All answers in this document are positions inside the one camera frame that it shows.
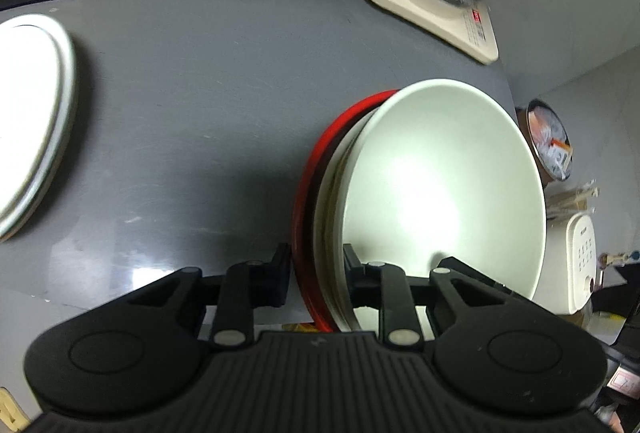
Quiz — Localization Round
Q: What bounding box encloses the brown trash bin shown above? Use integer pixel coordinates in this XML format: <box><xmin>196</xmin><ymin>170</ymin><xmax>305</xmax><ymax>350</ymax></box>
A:
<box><xmin>516</xmin><ymin>98</ymin><xmax>574</xmax><ymax>184</ymax></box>

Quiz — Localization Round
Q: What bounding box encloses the white ceramic bowl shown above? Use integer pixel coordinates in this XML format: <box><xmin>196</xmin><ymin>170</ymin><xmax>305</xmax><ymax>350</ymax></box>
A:
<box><xmin>342</xmin><ymin>79</ymin><xmax>547</xmax><ymax>333</ymax></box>

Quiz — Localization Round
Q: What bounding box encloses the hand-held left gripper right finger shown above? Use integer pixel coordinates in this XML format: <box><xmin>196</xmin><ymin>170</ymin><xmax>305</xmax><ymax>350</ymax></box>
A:
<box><xmin>343</xmin><ymin>243</ymin><xmax>523</xmax><ymax>347</ymax></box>

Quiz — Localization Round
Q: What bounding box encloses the white electric appliance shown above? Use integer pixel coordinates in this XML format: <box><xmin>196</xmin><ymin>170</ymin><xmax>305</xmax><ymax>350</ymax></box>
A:
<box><xmin>531</xmin><ymin>212</ymin><xmax>599</xmax><ymax>315</ymax></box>

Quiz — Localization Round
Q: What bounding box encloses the red plate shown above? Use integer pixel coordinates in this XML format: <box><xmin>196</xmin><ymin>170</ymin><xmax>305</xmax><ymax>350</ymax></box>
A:
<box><xmin>292</xmin><ymin>88</ymin><xmax>401</xmax><ymax>335</ymax></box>

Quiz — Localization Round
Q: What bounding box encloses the white plate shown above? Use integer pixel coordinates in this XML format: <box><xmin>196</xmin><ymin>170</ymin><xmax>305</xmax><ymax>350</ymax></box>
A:
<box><xmin>0</xmin><ymin>20</ymin><xmax>79</xmax><ymax>243</ymax></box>
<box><xmin>0</xmin><ymin>14</ymin><xmax>67</xmax><ymax>226</ymax></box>

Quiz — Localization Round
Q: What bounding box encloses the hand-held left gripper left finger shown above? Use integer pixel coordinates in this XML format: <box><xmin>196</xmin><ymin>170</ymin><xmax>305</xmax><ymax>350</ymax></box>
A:
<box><xmin>127</xmin><ymin>242</ymin><xmax>293</xmax><ymax>347</ymax></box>

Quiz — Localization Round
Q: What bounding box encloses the beige plastic object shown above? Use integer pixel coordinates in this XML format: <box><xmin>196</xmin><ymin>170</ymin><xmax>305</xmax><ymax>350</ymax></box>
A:
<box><xmin>0</xmin><ymin>387</ymin><xmax>27</xmax><ymax>433</ymax></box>

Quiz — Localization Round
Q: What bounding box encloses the cream bowl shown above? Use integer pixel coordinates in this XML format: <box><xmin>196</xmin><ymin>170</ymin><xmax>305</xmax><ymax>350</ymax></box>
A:
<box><xmin>312</xmin><ymin>105</ymin><xmax>391</xmax><ymax>333</ymax></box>

